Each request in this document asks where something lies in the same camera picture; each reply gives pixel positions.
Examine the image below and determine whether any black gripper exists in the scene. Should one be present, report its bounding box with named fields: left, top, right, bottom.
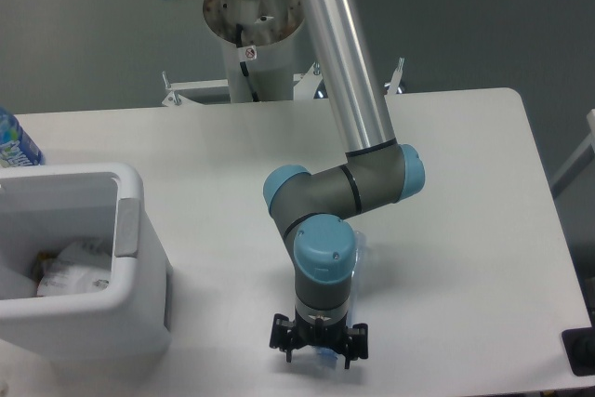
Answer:
left=269, top=312, right=369, bottom=369

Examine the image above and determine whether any crushed clear plastic bottle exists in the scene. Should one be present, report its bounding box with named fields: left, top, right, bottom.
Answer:
left=313, top=232, right=366, bottom=370

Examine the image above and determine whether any white paper wrapper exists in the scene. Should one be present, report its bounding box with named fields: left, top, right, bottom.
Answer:
left=36, top=238, right=112, bottom=298

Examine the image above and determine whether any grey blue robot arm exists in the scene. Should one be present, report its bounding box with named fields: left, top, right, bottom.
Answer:
left=263, top=0, right=425, bottom=362

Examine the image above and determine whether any white trash can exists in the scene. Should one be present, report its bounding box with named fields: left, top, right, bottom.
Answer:
left=1, top=163, right=173, bottom=359

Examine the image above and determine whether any blue labelled water bottle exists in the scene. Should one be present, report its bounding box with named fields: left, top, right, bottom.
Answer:
left=1, top=108, right=45, bottom=168

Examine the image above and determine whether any black table clamp mount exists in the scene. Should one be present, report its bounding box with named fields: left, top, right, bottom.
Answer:
left=562, top=327, right=594, bottom=377

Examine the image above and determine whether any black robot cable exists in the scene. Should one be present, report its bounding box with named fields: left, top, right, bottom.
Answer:
left=234, top=22, right=261, bottom=103

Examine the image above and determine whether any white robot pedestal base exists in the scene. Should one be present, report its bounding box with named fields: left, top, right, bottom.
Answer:
left=160, top=0, right=405, bottom=108

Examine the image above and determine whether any white frame at right edge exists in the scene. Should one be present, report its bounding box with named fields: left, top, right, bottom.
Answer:
left=549, top=109, right=594, bottom=199

